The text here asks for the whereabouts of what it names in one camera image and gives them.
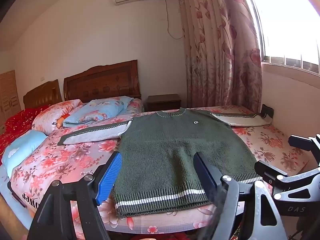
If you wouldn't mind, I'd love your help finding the bed with floral sheet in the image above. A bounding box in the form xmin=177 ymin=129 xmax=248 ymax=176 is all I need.
xmin=0 ymin=97 xmax=313 ymax=240

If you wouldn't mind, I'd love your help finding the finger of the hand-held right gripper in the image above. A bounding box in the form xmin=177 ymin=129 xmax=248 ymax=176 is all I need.
xmin=254 ymin=160 xmax=290 ymax=188
xmin=288 ymin=134 xmax=320 ymax=167

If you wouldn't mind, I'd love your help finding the pink floral pillow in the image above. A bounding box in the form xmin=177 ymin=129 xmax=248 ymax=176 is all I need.
xmin=32 ymin=99 xmax=83 ymax=135

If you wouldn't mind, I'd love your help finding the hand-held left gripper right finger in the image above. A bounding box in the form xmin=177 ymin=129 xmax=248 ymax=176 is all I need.
xmin=193 ymin=152 xmax=288 ymax=240

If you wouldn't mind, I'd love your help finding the small wooden headboard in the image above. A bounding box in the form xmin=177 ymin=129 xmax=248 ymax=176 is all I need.
xmin=23 ymin=79 xmax=63 ymax=108

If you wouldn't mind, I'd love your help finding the small black object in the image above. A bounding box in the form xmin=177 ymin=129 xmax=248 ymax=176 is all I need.
xmin=261 ymin=104 xmax=274 ymax=119

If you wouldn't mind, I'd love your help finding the large wooden headboard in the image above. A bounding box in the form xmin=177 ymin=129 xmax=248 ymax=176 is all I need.
xmin=63 ymin=60 xmax=142 ymax=103

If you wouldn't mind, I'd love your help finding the light wooden wardrobe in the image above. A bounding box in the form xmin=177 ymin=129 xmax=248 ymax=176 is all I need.
xmin=0 ymin=70 xmax=22 ymax=133

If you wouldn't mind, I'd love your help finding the light blue pillow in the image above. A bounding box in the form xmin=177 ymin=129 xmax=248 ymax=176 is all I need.
xmin=1 ymin=130 xmax=48 ymax=178

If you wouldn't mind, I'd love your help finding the white air conditioner cable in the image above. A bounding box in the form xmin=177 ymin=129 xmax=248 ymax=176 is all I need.
xmin=164 ymin=0 xmax=185 ymax=40

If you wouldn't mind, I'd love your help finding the red blanket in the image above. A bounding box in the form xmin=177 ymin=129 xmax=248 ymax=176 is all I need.
xmin=0 ymin=105 xmax=50 ymax=165

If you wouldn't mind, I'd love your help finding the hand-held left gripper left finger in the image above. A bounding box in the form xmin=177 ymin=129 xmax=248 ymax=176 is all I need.
xmin=26 ymin=151 xmax=123 ymax=240

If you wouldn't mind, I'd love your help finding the window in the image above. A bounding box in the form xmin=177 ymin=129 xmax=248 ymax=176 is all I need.
xmin=235 ymin=0 xmax=320 ymax=74

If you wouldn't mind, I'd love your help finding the blue floral pillow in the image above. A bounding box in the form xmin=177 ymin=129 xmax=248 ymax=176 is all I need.
xmin=62 ymin=96 xmax=134 ymax=128

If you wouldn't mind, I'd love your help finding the green knitted sweater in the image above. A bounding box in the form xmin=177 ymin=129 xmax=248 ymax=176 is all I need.
xmin=57 ymin=107 xmax=272 ymax=218

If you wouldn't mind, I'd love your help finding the pink floral curtain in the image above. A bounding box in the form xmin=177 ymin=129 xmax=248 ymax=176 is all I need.
xmin=175 ymin=0 xmax=263 ymax=110

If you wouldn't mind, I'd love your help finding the dark wooden nightstand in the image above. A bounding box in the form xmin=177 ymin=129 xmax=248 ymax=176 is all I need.
xmin=146 ymin=94 xmax=182 ymax=112

